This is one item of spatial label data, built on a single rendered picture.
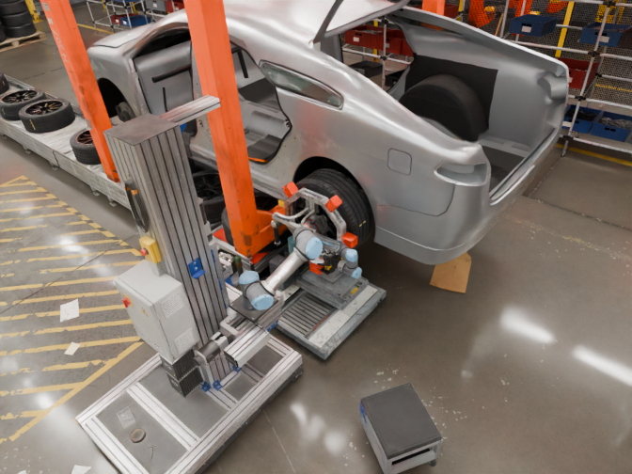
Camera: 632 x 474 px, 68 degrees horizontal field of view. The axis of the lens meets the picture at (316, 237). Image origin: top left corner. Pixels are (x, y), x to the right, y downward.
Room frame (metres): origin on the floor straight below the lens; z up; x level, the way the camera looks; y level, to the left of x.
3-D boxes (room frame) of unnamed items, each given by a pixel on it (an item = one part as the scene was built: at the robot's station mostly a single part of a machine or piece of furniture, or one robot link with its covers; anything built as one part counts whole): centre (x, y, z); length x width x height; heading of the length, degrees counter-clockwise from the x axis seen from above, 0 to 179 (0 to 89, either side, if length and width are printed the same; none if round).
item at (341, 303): (2.91, -0.11, 0.13); 0.50 x 0.36 x 0.10; 48
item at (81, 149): (5.34, 2.55, 0.39); 0.66 x 0.66 x 0.24
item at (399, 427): (1.52, -0.42, 0.17); 0.43 x 0.36 x 0.34; 16
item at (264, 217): (3.20, 0.32, 0.69); 0.52 x 0.17 x 0.35; 138
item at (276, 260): (3.02, 0.21, 0.26); 0.42 x 0.18 x 0.35; 138
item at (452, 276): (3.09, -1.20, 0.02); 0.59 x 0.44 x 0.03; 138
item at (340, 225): (2.78, 0.00, 0.85); 0.54 x 0.07 x 0.54; 48
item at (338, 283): (2.91, -0.11, 0.32); 0.40 x 0.30 x 0.28; 48
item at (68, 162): (5.27, 2.48, 0.20); 1.00 x 0.86 x 0.39; 48
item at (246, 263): (3.82, 1.45, 0.28); 2.47 x 0.09 x 0.22; 48
